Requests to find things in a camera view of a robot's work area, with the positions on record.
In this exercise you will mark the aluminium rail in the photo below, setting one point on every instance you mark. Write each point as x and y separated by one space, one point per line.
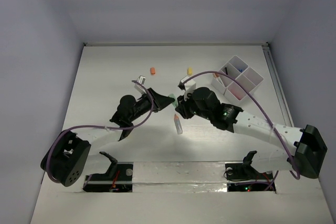
277 85

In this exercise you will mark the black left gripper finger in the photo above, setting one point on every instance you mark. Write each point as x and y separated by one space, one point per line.
155 94
162 103

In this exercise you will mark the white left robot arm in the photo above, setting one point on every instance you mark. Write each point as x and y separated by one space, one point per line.
66 158

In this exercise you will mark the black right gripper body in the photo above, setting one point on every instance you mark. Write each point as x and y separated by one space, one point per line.
203 114

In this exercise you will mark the yellow highlighter cap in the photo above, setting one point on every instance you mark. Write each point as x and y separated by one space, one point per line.
189 71

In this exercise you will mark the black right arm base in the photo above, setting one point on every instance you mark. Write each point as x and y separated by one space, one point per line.
242 177

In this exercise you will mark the white divided organizer tray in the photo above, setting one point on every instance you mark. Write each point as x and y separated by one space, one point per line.
249 79

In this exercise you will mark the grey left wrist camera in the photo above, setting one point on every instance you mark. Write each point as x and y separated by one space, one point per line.
139 84

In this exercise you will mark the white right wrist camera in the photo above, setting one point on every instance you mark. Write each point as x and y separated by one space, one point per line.
188 86

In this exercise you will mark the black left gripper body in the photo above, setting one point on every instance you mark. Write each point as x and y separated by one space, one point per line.
154 100

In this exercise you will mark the grey orange-tip marker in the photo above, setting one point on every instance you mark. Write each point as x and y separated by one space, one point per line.
178 125

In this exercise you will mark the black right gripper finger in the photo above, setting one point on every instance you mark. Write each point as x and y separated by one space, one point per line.
180 102
186 111

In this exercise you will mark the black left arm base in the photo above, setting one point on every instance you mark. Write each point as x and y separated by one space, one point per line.
116 179

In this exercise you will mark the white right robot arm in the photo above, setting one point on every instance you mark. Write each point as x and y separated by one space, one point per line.
298 150

